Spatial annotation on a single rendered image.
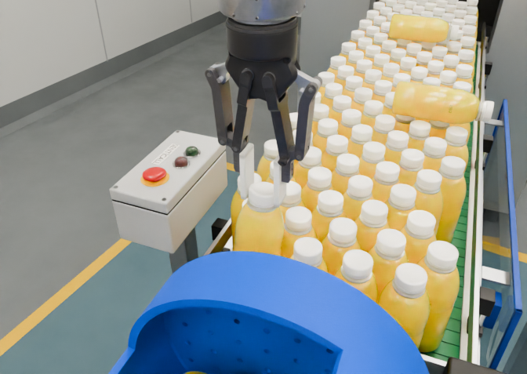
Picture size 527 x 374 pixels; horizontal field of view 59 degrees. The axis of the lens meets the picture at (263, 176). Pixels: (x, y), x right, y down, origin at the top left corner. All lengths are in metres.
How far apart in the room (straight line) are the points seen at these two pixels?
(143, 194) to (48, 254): 1.71
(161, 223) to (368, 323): 0.41
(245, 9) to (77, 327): 1.72
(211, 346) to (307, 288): 0.18
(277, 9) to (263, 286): 0.25
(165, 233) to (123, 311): 1.33
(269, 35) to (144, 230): 0.39
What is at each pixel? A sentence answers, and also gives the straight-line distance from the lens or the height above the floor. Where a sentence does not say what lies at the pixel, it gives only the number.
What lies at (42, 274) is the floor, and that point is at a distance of 2.31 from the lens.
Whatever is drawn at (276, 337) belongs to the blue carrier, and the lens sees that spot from 0.47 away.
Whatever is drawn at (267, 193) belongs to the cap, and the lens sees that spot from 0.60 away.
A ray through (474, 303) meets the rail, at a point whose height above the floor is 0.98.
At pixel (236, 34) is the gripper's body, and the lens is 0.49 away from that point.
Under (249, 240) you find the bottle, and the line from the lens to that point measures 0.62.
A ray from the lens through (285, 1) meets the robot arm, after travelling 0.47.
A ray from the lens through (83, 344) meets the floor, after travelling 1.99.
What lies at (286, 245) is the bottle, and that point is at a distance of 0.70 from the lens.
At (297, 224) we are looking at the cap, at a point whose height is 1.07.
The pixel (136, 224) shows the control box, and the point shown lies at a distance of 0.75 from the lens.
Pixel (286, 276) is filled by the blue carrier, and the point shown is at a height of 1.23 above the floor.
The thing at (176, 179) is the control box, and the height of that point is 1.10.
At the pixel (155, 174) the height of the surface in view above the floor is 1.11.
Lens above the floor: 1.51
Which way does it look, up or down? 34 degrees down
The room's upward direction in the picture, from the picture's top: straight up
